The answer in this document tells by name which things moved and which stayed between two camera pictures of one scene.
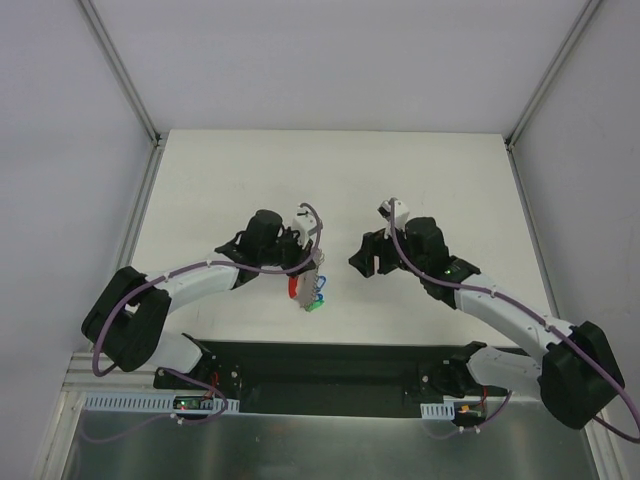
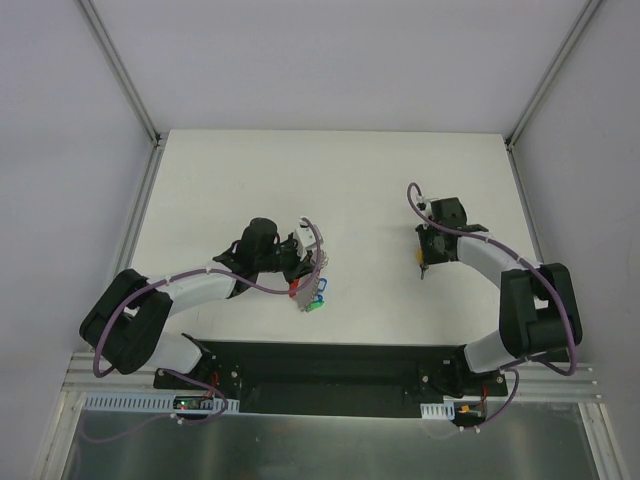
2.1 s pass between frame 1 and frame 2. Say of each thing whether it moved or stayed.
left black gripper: stayed
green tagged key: stayed
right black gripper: moved
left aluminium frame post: stayed
